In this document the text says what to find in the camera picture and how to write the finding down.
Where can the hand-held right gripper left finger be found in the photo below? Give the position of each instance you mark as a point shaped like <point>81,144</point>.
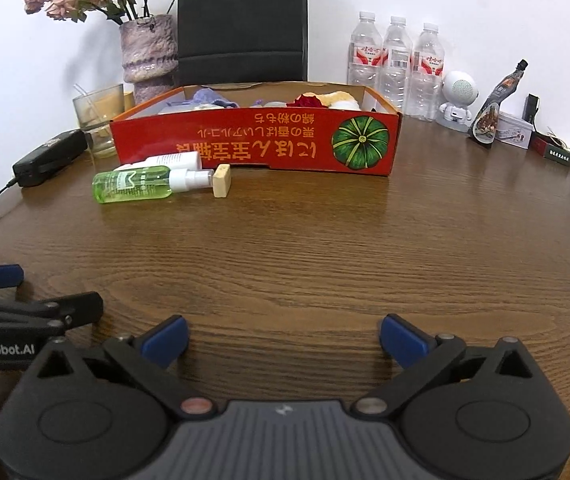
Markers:
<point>167,341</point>

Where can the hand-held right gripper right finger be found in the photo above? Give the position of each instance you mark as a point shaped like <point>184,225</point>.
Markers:
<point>402,342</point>

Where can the wooden desktop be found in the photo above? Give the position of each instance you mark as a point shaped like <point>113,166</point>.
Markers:
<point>290,255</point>

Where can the black power adapter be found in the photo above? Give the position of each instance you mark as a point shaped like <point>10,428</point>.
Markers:
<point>50,157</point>

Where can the green spray bottle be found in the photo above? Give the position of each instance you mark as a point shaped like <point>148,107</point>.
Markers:
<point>130,185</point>

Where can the beige eraser block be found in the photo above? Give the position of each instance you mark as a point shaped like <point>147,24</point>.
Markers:
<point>222,181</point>

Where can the white plastic bottle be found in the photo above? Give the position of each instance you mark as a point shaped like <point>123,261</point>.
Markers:
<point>175,160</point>

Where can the glass cup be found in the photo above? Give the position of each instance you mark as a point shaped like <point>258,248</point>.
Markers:
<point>97,115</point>

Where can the clear stirring stick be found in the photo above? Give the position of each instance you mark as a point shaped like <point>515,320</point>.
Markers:
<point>85,99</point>

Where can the red cardboard box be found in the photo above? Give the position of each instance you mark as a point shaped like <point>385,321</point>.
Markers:
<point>265,142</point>

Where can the white soft item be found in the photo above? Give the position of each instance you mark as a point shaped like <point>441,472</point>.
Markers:
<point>185,107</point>

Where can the white printed tin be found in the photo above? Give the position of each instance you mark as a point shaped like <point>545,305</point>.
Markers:
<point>515,130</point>

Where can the dark red flat box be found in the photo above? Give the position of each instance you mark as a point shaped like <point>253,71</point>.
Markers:
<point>552,149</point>

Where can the purple cloth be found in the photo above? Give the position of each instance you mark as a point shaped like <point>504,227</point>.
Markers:
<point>210,97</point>

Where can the bottle-shaped dark packet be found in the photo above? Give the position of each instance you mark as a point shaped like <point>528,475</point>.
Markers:
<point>495,110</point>

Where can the yellow white plush toy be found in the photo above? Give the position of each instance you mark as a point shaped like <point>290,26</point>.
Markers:
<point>342,99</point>

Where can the white robot figure speaker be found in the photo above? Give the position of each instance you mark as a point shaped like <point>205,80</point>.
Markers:
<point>459,95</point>

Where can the red fabric rose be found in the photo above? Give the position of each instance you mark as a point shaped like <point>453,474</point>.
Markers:
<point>307,101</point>

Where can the clear water bottle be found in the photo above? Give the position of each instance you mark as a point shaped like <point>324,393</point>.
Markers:
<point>396,67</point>
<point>365,55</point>
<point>427,80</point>

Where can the small black box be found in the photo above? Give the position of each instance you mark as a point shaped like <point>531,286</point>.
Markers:
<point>531,109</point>

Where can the purple ceramic vase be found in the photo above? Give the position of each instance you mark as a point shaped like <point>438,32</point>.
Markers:
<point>147,50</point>

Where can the black paper bag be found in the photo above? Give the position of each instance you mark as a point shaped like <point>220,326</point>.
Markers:
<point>242,25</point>

